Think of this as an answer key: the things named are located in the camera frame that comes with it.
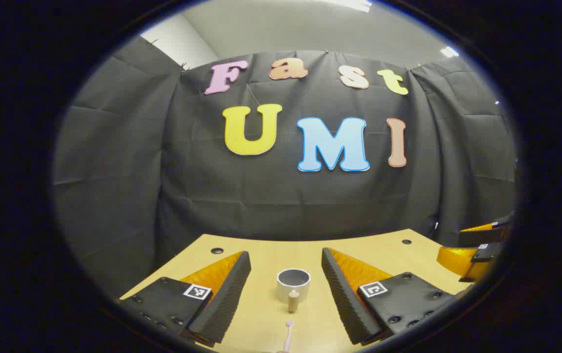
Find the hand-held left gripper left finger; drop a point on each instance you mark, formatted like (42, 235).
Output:
(227, 294)

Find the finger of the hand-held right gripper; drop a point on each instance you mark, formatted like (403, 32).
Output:
(482, 238)
(455, 260)

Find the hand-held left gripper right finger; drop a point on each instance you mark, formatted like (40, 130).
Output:
(342, 294)

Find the white cup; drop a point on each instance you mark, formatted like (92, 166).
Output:
(293, 287)

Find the pink toothbrush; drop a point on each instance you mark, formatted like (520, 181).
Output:
(288, 336)

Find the wooden desktop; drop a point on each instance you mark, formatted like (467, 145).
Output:
(266, 255)

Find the ceiling light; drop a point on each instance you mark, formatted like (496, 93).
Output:
(449, 51)

